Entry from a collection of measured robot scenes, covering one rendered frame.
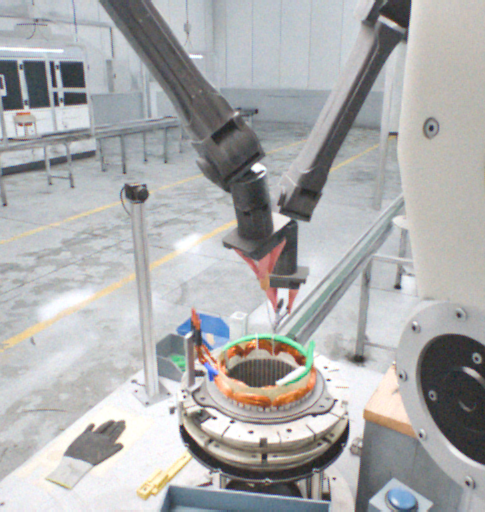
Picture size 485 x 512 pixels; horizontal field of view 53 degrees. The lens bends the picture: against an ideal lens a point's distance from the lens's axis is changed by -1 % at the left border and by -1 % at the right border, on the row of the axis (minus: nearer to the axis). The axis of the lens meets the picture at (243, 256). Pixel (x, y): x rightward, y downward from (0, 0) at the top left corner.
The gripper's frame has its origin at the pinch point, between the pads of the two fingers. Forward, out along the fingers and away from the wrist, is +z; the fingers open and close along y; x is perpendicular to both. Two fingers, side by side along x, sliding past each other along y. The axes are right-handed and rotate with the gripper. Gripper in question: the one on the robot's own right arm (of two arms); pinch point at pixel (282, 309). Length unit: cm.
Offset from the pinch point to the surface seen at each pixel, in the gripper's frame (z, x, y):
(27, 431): 118, -63, 137
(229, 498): 11.0, 40.6, 0.3
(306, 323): 43, -71, 4
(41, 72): -35, -708, 567
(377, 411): 10.6, 15.8, -20.8
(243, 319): -1.0, 8.0, 6.6
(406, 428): 11.6, 18.0, -26.0
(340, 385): 7.5, 13.6, -13.7
